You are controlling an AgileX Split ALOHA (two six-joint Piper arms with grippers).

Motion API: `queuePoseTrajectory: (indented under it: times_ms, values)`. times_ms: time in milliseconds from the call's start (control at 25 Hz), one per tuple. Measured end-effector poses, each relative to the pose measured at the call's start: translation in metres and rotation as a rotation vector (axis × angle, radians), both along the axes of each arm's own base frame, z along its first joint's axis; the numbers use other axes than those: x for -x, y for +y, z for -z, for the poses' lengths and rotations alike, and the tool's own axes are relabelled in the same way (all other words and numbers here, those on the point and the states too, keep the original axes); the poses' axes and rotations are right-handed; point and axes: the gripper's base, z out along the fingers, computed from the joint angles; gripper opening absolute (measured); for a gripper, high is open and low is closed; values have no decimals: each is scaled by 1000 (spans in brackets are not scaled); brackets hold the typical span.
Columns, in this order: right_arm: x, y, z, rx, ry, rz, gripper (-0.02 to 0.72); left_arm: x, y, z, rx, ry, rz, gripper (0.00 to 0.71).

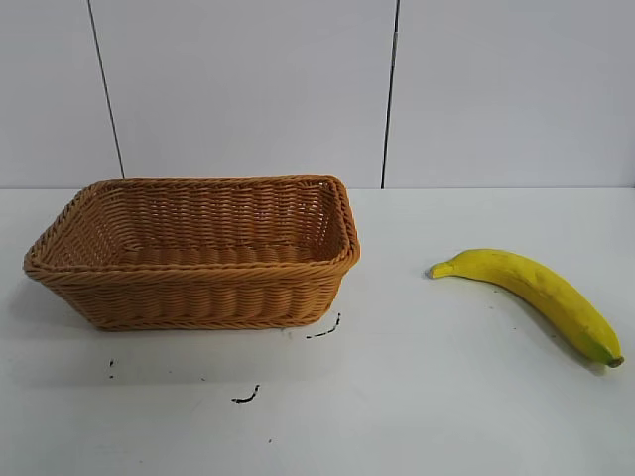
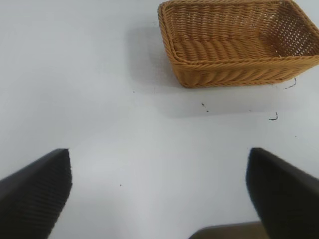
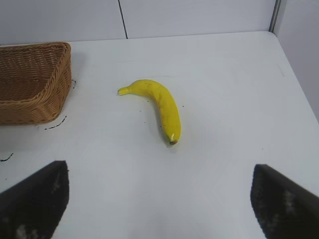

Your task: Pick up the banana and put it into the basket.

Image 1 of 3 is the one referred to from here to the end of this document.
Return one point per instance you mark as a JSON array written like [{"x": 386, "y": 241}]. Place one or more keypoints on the yellow banana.
[{"x": 536, "y": 287}]

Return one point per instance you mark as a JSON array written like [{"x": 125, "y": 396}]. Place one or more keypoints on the brown woven wicker basket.
[{"x": 198, "y": 297}]

